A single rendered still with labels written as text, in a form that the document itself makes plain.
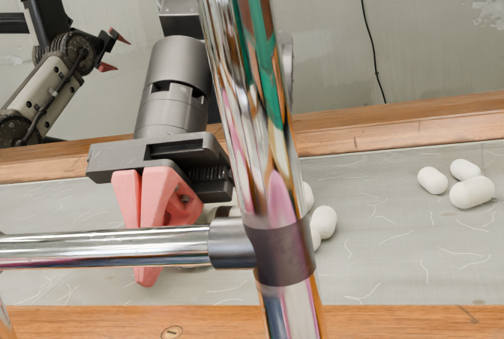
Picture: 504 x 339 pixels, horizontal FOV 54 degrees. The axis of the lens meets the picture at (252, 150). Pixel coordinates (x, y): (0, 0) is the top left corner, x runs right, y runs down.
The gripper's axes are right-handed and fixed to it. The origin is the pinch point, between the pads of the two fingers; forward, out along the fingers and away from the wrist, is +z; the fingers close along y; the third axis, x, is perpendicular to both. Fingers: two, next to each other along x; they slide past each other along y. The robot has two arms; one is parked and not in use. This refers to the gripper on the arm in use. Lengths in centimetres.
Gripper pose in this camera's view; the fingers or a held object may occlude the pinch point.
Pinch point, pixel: (145, 273)
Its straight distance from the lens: 36.1
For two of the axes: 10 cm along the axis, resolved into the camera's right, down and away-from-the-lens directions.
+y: 9.5, -0.9, -2.9
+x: 2.9, 4.9, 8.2
